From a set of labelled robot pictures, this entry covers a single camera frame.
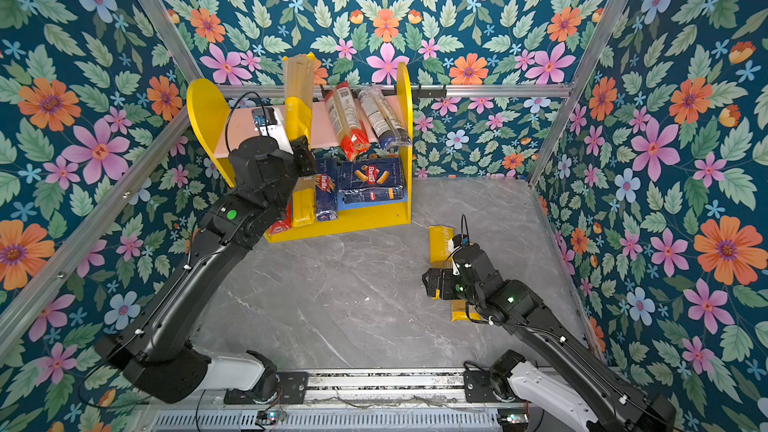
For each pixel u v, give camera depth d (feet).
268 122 1.68
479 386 2.41
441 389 2.46
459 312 2.75
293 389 2.41
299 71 2.16
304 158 1.82
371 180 3.05
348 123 2.35
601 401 1.32
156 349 1.26
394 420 2.51
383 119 2.46
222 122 2.57
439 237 3.28
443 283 2.09
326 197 2.98
